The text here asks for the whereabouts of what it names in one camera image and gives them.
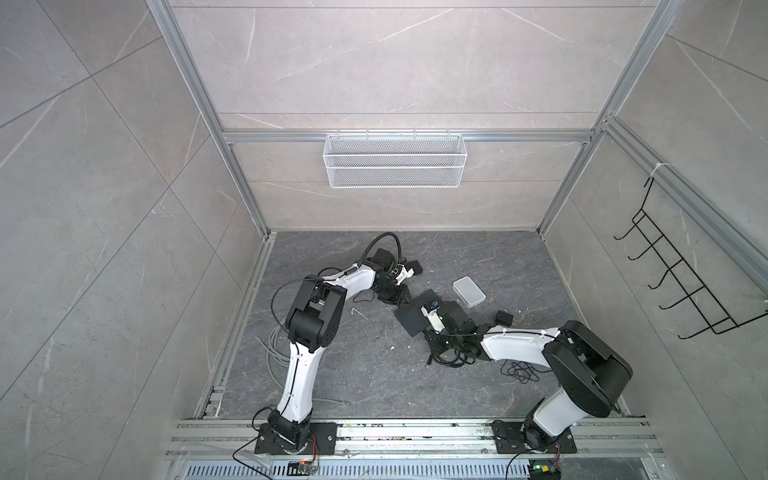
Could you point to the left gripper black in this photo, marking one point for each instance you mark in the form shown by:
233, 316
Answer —
405, 298

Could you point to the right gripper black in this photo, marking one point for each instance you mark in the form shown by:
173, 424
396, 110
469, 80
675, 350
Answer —
432, 339

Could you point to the black power adapter with cord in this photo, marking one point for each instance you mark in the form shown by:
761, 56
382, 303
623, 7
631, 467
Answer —
386, 268

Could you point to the dark grey network switch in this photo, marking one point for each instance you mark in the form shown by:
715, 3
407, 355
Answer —
411, 319

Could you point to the white rectangular box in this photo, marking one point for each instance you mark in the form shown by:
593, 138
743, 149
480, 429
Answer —
468, 291

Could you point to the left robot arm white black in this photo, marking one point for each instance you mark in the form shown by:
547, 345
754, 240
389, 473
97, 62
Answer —
313, 320

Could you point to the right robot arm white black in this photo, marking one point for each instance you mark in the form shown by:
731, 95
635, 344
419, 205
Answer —
591, 375

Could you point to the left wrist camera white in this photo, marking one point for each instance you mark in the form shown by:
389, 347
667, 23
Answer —
403, 272

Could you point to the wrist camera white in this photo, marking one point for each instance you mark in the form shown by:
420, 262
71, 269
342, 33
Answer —
403, 272
431, 312

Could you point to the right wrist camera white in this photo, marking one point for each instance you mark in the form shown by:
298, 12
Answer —
431, 312

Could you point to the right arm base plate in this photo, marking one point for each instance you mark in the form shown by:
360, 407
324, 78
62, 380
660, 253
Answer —
520, 437

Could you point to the white wire mesh basket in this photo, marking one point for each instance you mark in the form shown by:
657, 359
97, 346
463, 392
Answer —
371, 161

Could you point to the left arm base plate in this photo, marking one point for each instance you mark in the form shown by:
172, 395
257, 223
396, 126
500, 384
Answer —
322, 438

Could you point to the aluminium frame rail front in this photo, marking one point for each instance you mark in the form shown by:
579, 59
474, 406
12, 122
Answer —
625, 437

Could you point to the black wire hook rack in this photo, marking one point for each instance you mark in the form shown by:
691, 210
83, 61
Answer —
694, 291

